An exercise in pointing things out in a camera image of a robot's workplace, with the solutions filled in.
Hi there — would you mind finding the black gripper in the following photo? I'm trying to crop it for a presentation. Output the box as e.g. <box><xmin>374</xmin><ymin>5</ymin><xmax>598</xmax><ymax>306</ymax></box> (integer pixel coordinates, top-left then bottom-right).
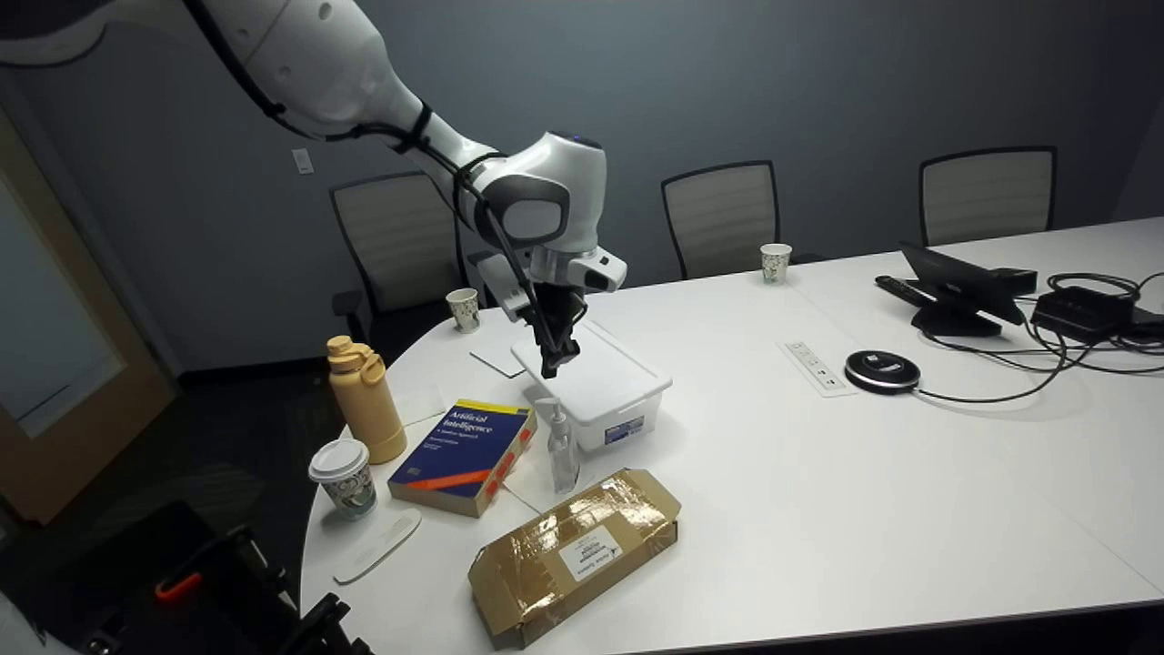
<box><xmin>527</xmin><ymin>285</ymin><xmax>593</xmax><ymax>382</ymax></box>

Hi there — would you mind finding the clear spray bottle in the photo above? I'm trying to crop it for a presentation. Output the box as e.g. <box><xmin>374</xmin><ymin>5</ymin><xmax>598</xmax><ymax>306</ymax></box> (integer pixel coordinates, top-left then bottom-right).
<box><xmin>531</xmin><ymin>382</ymin><xmax>590</xmax><ymax>495</ymax></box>

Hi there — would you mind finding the tan water bottle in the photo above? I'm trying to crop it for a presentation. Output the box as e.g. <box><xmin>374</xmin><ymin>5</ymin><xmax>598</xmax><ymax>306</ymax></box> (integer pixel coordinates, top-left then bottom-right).
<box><xmin>320</xmin><ymin>333</ymin><xmax>411</xmax><ymax>470</ymax></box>

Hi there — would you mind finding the white lidded plastic container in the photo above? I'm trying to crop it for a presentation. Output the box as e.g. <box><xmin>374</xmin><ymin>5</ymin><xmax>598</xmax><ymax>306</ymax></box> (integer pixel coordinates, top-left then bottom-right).
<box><xmin>505</xmin><ymin>321</ymin><xmax>678</xmax><ymax>460</ymax></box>

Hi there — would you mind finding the white notepad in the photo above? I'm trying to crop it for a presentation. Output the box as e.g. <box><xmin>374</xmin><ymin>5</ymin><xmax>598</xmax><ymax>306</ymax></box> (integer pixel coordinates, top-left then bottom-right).
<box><xmin>465</xmin><ymin>342</ymin><xmax>531</xmax><ymax>382</ymax></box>

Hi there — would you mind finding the patterned paper cup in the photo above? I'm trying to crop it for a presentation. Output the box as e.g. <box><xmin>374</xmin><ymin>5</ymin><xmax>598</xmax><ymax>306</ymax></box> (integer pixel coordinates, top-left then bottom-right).
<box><xmin>757</xmin><ymin>241</ymin><xmax>797</xmax><ymax>288</ymax></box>
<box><xmin>439</xmin><ymin>285</ymin><xmax>483</xmax><ymax>336</ymax></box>

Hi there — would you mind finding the blue and yellow book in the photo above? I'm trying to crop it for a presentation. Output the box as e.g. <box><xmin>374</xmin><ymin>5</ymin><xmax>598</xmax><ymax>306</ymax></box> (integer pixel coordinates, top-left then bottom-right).
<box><xmin>387</xmin><ymin>396</ymin><xmax>541</xmax><ymax>519</ymax></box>

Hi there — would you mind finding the taped cardboard box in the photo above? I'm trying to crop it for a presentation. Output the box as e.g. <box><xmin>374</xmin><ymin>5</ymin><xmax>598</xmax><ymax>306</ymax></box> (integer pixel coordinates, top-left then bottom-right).
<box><xmin>465</xmin><ymin>467</ymin><xmax>689</xmax><ymax>653</ymax></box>

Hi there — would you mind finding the mesh office chair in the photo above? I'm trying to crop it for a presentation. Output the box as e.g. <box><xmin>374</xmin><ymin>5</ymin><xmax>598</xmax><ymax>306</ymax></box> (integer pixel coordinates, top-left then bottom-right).
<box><xmin>658</xmin><ymin>157</ymin><xmax>785</xmax><ymax>285</ymax></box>
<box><xmin>329</xmin><ymin>168</ymin><xmax>489</xmax><ymax>333</ymax></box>
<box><xmin>917</xmin><ymin>142</ymin><xmax>1061</xmax><ymax>251</ymax></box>

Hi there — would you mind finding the coffee cup with white lid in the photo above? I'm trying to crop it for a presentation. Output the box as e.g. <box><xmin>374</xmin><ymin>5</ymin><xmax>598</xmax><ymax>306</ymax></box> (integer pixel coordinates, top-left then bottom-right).
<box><xmin>307</xmin><ymin>436</ymin><xmax>381</xmax><ymax>519</ymax></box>

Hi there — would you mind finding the white rounded flat sheet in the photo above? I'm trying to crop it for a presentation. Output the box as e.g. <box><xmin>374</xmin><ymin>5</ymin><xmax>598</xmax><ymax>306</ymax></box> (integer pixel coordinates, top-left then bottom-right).
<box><xmin>331</xmin><ymin>512</ymin><xmax>427</xmax><ymax>589</ymax></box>

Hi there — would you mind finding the round black speakerphone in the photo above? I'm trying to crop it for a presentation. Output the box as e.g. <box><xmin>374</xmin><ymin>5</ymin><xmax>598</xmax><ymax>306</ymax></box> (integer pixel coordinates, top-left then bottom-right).
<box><xmin>842</xmin><ymin>346</ymin><xmax>925</xmax><ymax>396</ymax></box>

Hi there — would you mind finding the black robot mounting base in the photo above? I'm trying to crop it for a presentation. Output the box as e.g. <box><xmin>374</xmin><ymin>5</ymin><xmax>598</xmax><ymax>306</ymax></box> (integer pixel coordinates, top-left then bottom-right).
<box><xmin>69</xmin><ymin>495</ymin><xmax>374</xmax><ymax>655</ymax></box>

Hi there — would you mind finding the wooden door with glass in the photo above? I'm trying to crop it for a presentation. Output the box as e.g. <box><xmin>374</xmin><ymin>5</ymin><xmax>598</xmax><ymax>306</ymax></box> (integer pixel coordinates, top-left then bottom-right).
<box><xmin>0</xmin><ymin>107</ymin><xmax>180</xmax><ymax>529</ymax></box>

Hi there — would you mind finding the black adapter box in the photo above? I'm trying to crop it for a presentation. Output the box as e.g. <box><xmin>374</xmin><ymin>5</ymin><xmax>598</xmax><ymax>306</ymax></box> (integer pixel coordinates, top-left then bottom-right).
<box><xmin>1031</xmin><ymin>270</ymin><xmax>1164</xmax><ymax>346</ymax></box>

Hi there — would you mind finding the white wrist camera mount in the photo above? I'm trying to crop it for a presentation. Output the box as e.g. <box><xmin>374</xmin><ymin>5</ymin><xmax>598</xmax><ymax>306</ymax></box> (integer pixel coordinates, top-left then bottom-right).
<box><xmin>563</xmin><ymin>244</ymin><xmax>632</xmax><ymax>299</ymax></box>

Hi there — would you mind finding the black speakerphone cable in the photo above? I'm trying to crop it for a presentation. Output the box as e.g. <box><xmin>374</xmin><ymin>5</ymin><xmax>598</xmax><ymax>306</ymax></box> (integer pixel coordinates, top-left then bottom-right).
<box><xmin>912</xmin><ymin>325</ymin><xmax>1095</xmax><ymax>412</ymax></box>

